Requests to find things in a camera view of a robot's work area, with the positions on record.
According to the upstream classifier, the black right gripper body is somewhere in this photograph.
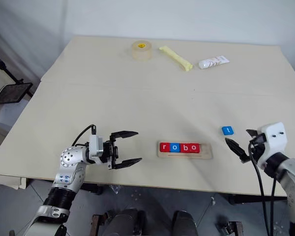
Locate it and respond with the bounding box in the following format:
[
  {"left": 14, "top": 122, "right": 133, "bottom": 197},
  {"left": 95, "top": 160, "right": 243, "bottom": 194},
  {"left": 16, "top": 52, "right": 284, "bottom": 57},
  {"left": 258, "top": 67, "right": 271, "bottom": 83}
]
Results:
[{"left": 247, "top": 133, "right": 266, "bottom": 162}]

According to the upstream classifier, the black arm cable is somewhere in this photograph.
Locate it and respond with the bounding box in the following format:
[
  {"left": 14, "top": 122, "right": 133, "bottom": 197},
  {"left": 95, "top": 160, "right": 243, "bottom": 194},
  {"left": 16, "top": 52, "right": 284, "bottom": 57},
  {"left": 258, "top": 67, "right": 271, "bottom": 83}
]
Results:
[
  {"left": 71, "top": 124, "right": 98, "bottom": 148},
  {"left": 248, "top": 143, "right": 278, "bottom": 236}
]

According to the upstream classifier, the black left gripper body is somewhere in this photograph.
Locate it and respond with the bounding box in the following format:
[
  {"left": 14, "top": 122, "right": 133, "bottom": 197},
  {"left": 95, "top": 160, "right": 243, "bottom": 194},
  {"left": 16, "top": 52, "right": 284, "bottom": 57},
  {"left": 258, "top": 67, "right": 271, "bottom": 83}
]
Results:
[{"left": 98, "top": 137, "right": 119, "bottom": 170}]

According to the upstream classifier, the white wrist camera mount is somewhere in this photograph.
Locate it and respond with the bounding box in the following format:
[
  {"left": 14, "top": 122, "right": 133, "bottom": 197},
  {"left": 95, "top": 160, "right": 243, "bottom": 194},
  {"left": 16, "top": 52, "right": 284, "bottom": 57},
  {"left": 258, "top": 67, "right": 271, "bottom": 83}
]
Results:
[
  {"left": 88, "top": 134, "right": 104, "bottom": 158},
  {"left": 257, "top": 121, "right": 289, "bottom": 171}
]

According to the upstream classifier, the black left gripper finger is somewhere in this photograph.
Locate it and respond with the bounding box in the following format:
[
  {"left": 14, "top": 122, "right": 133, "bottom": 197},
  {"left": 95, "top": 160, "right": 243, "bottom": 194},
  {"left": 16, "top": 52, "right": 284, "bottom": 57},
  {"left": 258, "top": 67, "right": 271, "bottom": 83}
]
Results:
[
  {"left": 110, "top": 130, "right": 139, "bottom": 141},
  {"left": 112, "top": 157, "right": 143, "bottom": 170}
]

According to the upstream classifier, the long yellow packet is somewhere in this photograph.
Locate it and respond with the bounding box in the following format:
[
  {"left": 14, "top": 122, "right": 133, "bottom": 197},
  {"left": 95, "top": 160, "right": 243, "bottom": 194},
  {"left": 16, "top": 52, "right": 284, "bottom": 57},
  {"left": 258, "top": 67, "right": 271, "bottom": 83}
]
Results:
[{"left": 159, "top": 46, "right": 194, "bottom": 72}]

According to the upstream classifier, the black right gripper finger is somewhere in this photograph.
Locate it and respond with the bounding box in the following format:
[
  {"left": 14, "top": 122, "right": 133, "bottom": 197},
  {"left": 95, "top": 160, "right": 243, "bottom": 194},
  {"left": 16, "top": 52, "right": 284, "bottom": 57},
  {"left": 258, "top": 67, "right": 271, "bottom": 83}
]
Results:
[
  {"left": 225, "top": 137, "right": 250, "bottom": 163},
  {"left": 245, "top": 128, "right": 259, "bottom": 139}
]

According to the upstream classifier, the white cosmetic tube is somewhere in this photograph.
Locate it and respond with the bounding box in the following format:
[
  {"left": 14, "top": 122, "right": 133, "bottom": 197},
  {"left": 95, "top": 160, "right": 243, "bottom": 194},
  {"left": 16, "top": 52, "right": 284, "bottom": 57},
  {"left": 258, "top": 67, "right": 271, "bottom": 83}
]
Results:
[{"left": 198, "top": 55, "right": 230, "bottom": 70}]

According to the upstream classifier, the dark rounded shape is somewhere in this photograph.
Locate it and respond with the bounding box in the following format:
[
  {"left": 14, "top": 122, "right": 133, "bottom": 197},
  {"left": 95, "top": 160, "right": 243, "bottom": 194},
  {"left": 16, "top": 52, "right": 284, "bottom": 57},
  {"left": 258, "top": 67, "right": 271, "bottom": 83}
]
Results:
[{"left": 172, "top": 210, "right": 197, "bottom": 236}]

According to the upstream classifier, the beige tape roll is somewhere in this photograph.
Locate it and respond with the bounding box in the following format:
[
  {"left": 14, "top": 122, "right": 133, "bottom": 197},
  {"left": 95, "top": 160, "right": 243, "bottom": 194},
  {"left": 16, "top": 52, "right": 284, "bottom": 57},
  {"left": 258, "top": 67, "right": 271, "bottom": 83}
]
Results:
[{"left": 131, "top": 40, "right": 153, "bottom": 61}]

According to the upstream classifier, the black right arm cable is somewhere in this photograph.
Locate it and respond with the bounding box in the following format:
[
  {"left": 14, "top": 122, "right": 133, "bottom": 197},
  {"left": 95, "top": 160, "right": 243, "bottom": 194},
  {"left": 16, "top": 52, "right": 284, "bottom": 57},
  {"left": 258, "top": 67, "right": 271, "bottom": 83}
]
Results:
[{"left": 248, "top": 143, "right": 278, "bottom": 236}]

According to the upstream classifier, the black tablet screen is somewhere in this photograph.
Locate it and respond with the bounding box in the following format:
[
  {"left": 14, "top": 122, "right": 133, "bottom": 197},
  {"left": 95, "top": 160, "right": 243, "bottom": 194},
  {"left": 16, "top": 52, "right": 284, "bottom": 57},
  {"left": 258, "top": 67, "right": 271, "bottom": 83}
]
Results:
[{"left": 0, "top": 83, "right": 33, "bottom": 106}]

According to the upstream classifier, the wooden letter tray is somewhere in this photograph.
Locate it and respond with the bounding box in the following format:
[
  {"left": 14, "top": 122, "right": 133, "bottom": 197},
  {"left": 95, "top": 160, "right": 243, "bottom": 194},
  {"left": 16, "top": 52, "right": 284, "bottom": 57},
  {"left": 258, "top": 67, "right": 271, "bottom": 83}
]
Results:
[{"left": 157, "top": 141, "right": 214, "bottom": 160}]

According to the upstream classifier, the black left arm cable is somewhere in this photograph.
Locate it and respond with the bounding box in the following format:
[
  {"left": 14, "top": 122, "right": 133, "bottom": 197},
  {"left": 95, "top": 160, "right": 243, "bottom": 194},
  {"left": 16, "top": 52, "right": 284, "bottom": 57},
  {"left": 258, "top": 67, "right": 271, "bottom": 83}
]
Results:
[{"left": 71, "top": 124, "right": 98, "bottom": 148}]

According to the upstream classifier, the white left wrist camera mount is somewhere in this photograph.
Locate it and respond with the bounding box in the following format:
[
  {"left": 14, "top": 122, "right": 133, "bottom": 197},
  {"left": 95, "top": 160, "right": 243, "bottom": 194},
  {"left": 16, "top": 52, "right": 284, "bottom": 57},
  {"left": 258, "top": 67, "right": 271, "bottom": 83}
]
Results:
[{"left": 88, "top": 134, "right": 104, "bottom": 158}]

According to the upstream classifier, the blue letter t tile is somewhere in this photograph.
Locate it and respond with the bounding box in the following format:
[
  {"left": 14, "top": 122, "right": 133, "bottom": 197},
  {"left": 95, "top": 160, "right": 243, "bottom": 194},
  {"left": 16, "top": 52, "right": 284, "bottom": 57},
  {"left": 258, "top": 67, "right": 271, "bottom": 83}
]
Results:
[{"left": 221, "top": 126, "right": 236, "bottom": 136}]

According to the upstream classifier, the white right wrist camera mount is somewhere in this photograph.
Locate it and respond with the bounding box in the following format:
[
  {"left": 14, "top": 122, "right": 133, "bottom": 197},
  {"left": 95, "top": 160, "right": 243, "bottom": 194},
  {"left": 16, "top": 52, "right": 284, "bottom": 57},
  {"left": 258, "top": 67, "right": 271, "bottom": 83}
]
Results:
[{"left": 257, "top": 121, "right": 289, "bottom": 171}]

